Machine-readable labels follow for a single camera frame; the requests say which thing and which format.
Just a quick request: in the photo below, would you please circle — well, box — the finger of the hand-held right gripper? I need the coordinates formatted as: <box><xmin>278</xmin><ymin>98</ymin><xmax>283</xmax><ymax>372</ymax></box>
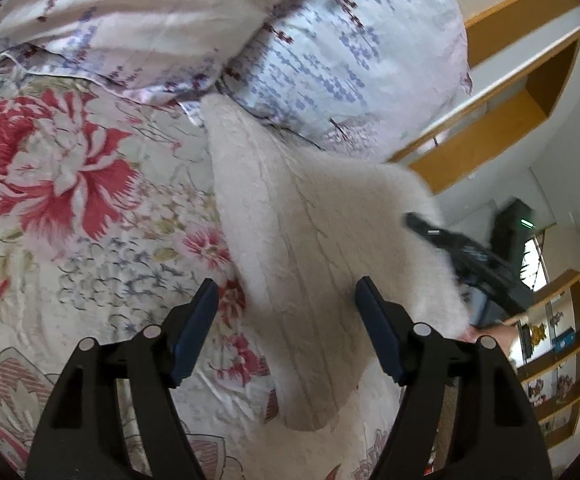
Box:
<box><xmin>404</xmin><ymin>212</ymin><xmax>453</xmax><ymax>253</ymax></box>

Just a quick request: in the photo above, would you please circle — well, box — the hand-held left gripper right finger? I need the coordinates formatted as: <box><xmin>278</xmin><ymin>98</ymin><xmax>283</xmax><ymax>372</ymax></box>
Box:
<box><xmin>355</xmin><ymin>276</ymin><xmax>553</xmax><ymax>480</ymax></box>

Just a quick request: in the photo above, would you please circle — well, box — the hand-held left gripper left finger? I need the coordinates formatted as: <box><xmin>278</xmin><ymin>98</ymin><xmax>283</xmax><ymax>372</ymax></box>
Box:
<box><xmin>25</xmin><ymin>279</ymin><xmax>219</xmax><ymax>480</ymax></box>

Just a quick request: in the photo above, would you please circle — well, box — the person's right hand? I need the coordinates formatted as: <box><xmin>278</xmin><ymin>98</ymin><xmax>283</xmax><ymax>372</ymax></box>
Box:
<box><xmin>462</xmin><ymin>321</ymin><xmax>522</xmax><ymax>361</ymax></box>

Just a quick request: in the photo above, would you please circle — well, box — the cream cable-knit sweater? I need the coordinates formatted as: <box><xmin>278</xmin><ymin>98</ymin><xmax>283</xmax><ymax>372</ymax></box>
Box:
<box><xmin>201</xmin><ymin>95</ymin><xmax>471</xmax><ymax>433</ymax></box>

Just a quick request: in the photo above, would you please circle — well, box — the yellow toy figure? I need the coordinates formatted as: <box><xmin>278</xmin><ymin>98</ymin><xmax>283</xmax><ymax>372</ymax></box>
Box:
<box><xmin>526</xmin><ymin>321</ymin><xmax>552</xmax><ymax>350</ymax></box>

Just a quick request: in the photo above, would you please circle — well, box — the wooden headboard shelf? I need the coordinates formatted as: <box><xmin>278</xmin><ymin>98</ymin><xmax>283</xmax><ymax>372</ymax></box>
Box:
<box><xmin>390</xmin><ymin>0</ymin><xmax>580</xmax><ymax>196</ymax></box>

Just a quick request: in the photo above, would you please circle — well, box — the lavender print pillow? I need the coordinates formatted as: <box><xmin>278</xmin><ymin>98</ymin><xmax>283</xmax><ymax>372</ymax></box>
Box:
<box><xmin>220</xmin><ymin>0</ymin><xmax>473</xmax><ymax>163</ymax></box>

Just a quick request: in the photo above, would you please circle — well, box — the pink floral pillow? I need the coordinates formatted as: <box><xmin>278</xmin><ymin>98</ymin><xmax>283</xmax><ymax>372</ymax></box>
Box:
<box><xmin>0</xmin><ymin>0</ymin><xmax>351</xmax><ymax>107</ymax></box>

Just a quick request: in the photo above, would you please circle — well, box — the floral bedspread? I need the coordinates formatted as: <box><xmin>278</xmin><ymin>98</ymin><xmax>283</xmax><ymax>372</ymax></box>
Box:
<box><xmin>0</xmin><ymin>65</ymin><xmax>451</xmax><ymax>480</ymax></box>

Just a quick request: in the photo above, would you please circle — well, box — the wooden display shelf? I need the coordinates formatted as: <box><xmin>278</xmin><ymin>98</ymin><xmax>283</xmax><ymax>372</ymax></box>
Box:
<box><xmin>505</xmin><ymin>270</ymin><xmax>580</xmax><ymax>450</ymax></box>

